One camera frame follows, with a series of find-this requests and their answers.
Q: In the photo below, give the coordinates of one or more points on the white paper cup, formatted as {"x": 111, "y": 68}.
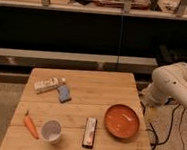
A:
{"x": 51, "y": 132}

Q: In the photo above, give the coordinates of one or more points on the orange toy carrot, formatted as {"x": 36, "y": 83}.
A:
{"x": 29, "y": 124}

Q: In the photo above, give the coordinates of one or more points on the blue sponge block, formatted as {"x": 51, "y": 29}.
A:
{"x": 64, "y": 94}

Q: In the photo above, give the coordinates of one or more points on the orange plate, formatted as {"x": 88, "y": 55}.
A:
{"x": 121, "y": 121}

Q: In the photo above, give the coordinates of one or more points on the black box on shelf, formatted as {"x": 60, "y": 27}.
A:
{"x": 170, "y": 56}

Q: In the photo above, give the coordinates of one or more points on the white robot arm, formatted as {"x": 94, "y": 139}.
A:
{"x": 167, "y": 81}

